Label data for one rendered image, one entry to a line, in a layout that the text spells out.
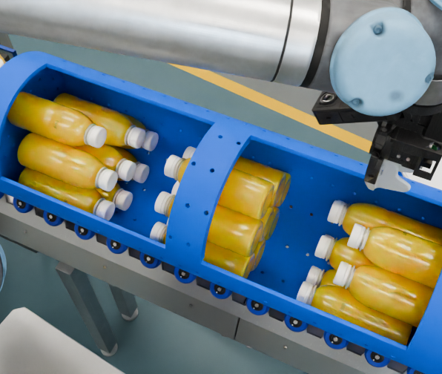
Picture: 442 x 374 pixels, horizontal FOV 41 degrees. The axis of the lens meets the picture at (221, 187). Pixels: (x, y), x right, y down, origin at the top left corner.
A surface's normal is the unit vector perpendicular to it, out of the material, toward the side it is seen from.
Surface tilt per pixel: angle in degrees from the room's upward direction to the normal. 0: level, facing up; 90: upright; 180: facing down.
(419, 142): 1
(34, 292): 0
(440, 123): 91
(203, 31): 60
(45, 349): 0
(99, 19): 71
